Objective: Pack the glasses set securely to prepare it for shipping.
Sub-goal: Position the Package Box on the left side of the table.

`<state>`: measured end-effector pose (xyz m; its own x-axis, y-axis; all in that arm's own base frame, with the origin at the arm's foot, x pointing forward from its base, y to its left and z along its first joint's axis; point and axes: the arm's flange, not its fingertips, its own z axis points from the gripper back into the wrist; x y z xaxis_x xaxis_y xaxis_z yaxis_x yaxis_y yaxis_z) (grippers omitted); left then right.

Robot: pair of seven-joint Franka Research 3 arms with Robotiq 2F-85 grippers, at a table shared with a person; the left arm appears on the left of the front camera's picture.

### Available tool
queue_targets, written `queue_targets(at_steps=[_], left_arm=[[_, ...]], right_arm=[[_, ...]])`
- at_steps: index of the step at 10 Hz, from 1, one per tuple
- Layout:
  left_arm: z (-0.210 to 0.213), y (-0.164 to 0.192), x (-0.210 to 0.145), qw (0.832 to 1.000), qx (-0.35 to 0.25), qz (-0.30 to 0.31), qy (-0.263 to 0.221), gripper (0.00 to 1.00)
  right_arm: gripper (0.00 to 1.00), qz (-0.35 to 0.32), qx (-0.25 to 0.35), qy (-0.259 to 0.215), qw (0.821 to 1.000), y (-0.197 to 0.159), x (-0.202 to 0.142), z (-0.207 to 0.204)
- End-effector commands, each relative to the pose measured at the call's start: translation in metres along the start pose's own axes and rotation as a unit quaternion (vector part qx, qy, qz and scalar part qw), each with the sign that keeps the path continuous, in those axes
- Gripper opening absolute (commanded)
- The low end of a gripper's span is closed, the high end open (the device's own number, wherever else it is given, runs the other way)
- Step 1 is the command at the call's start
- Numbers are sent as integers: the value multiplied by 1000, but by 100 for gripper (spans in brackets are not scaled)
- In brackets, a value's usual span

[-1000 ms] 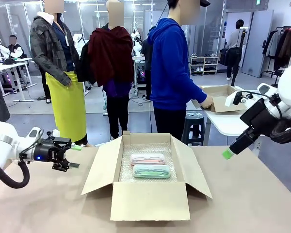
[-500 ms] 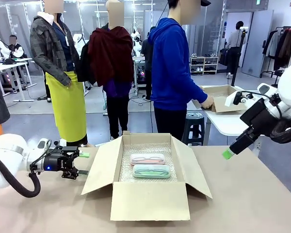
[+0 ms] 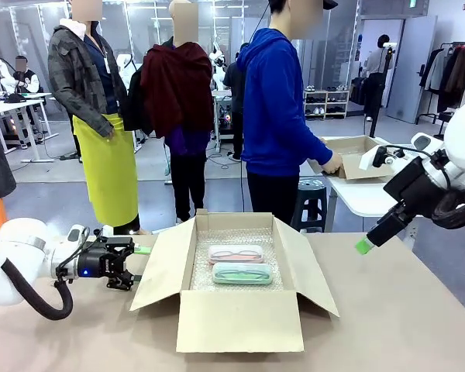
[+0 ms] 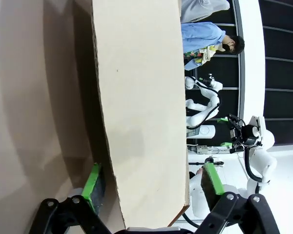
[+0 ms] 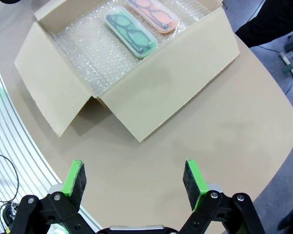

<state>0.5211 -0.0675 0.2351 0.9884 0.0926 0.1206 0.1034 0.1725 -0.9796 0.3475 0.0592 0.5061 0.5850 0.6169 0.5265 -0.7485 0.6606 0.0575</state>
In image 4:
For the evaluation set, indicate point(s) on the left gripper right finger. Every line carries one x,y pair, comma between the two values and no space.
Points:
213,185

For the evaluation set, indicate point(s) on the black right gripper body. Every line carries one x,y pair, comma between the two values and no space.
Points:
246,135

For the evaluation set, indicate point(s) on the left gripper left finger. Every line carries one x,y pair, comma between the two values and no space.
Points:
90,185

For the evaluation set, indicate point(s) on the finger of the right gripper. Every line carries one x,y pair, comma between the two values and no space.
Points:
235,146
234,120

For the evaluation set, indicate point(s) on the large cardboard box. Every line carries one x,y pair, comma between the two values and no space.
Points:
141,97

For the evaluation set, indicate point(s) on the white lab robot arm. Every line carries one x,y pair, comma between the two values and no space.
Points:
195,105
211,102

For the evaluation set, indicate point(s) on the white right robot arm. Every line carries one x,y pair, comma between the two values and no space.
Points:
268,165

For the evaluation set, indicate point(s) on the slim black stand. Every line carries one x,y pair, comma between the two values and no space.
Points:
210,162

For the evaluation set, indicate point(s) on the small grey device box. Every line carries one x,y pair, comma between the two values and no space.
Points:
202,149

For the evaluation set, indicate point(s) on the person in light blue shirt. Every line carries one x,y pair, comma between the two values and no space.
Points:
200,36

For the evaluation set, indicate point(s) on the person in grey top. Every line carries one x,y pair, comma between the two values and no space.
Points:
200,8

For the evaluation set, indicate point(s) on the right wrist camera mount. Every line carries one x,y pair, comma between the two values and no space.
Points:
258,126

